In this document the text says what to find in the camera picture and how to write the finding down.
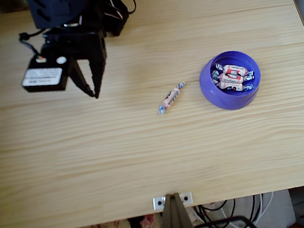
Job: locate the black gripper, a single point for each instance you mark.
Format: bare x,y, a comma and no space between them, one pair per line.
89,47

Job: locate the pink white candy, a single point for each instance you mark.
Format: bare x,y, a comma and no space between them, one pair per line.
230,79
234,87
171,97
233,70

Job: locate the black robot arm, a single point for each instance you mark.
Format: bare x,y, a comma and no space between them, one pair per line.
55,8

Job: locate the purple plastic bowl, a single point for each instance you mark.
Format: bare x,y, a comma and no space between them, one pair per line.
224,101

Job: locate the black camera box white label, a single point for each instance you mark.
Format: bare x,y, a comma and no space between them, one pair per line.
43,84

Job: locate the silver metal bracket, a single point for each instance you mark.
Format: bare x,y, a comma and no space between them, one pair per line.
157,203

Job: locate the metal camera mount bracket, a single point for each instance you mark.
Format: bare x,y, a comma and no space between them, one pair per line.
175,221

